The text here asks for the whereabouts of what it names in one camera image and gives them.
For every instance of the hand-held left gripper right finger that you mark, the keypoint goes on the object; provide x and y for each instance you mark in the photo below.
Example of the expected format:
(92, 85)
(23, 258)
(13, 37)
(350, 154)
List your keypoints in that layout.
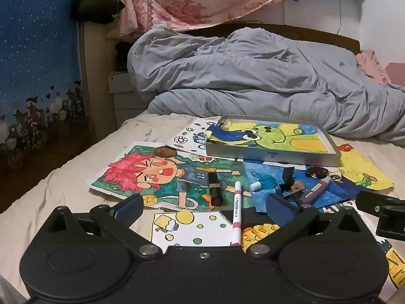
(280, 207)

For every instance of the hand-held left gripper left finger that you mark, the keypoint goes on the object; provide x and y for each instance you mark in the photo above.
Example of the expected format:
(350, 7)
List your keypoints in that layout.
(129, 205)

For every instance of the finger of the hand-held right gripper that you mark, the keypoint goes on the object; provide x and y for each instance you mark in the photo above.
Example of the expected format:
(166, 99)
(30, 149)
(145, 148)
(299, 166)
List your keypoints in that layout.
(373, 204)

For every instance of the brown walnut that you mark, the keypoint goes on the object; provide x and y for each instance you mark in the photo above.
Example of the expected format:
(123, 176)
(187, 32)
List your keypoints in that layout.
(297, 186)

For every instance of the black square card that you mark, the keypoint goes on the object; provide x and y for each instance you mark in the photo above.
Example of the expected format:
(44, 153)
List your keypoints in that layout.
(287, 174)

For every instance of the white pink marker pen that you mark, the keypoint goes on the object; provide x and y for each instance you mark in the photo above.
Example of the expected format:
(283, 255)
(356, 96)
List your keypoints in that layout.
(237, 207)

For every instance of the silver metal tray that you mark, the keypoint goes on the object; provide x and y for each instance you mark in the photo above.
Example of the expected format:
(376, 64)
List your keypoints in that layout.
(253, 157)

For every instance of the black lipstick tube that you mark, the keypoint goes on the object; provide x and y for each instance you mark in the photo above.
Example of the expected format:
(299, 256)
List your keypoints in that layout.
(215, 188)

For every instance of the red-haired child drawing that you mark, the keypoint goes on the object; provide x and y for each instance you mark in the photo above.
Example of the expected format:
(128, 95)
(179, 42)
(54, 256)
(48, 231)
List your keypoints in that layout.
(133, 171)

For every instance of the blue and yellow drawing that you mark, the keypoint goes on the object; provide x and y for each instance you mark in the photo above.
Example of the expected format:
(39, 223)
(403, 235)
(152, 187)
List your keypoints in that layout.
(364, 167)

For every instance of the yellow bottle and dots drawing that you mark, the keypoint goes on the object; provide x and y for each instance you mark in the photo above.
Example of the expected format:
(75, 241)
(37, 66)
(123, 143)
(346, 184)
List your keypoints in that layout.
(189, 228)

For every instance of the green frog drawing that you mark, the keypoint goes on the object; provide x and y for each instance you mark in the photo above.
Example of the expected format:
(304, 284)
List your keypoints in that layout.
(272, 139)

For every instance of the black and white flower drawing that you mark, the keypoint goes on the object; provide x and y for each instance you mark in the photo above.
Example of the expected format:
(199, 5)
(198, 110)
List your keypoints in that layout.
(186, 136)

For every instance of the pale paper scrap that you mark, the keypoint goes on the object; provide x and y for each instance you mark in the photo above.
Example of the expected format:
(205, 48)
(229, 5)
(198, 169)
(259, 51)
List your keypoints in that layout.
(226, 124)

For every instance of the white nightstand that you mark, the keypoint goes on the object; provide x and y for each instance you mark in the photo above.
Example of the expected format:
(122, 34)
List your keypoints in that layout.
(123, 98)

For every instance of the light wooden bed panel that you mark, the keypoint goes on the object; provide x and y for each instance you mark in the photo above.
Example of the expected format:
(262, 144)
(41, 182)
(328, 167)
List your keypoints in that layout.
(91, 69)

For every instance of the grey duvet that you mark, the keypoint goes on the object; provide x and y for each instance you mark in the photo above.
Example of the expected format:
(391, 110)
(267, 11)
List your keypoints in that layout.
(237, 69)

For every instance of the blue printed cloth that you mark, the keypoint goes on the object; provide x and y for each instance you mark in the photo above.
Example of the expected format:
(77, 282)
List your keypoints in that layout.
(38, 53)

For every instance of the dark wooden headboard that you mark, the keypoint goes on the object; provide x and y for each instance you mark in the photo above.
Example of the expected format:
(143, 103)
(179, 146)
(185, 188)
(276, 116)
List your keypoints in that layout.
(316, 33)

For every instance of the black bag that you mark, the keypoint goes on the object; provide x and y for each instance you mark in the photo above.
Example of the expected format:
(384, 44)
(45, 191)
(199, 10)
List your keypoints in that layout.
(95, 6)

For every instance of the pink floral cloth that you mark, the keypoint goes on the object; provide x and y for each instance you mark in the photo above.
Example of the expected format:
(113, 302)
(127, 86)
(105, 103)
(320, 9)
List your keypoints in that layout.
(189, 0)

